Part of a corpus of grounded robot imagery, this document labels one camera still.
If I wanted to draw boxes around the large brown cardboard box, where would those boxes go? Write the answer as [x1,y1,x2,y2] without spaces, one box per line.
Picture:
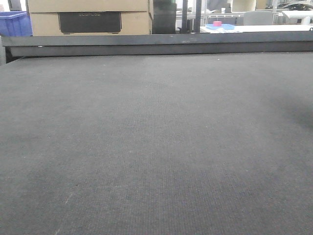
[27,0,154,36]

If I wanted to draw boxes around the pink tape roll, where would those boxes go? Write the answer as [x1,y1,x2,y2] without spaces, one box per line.
[213,21,222,27]

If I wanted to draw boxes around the light blue tray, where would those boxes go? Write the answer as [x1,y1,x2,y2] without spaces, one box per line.
[205,24,235,30]

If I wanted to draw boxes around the white table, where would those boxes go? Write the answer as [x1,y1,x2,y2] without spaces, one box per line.
[200,24,313,33]

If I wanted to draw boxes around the grey chair back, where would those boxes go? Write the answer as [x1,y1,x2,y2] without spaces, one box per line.
[243,11,273,25]

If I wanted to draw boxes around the blue plastic crate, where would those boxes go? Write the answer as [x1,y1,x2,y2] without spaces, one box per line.
[0,11,33,37]

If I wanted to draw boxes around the black vertical post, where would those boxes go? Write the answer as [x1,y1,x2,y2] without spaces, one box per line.
[181,0,188,34]

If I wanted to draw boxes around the black conveyor side rail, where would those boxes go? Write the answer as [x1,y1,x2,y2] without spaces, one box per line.
[0,30,313,57]

